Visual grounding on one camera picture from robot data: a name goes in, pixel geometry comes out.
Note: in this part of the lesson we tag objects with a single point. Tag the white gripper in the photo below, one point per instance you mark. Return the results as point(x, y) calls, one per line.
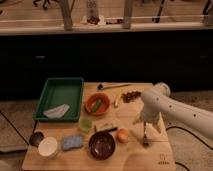
point(149, 115)

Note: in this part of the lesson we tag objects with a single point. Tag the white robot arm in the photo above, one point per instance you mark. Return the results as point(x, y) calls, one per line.
point(156, 101)

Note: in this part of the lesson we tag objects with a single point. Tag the brown dried food pile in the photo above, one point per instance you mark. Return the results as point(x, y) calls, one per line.
point(130, 96)

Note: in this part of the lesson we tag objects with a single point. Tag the orange small cup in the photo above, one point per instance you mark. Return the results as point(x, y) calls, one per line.
point(122, 135)

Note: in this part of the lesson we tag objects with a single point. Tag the small pale utensil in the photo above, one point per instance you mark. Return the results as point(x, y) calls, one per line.
point(116, 102)

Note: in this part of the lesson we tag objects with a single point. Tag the orange bowl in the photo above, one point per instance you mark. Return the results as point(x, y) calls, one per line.
point(103, 109)

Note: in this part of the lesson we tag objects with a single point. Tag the green item in bowl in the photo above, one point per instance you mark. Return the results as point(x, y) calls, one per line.
point(96, 105)

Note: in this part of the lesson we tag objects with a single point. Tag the dark ladle spoon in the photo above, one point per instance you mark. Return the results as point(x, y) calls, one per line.
point(106, 86)

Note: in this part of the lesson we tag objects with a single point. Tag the dark maroon bowl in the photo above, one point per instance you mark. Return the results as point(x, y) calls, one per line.
point(101, 145)

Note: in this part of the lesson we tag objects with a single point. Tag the green small cup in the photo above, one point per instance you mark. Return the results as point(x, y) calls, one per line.
point(85, 124)

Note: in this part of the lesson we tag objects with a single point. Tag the blue sponge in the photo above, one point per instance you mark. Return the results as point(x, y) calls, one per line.
point(71, 142)

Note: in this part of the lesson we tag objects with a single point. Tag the green plastic tray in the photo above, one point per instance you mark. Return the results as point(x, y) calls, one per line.
point(58, 92)

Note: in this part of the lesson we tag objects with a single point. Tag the white cloth in tray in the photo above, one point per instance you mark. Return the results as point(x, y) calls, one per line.
point(57, 112)

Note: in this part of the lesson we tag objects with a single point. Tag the white cup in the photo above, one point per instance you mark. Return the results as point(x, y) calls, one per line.
point(48, 147)

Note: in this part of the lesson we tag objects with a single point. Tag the dark small cup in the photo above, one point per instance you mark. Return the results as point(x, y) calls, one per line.
point(36, 138)

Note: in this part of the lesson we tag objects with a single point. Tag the knife with dark handle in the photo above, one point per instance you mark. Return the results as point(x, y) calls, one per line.
point(105, 127)

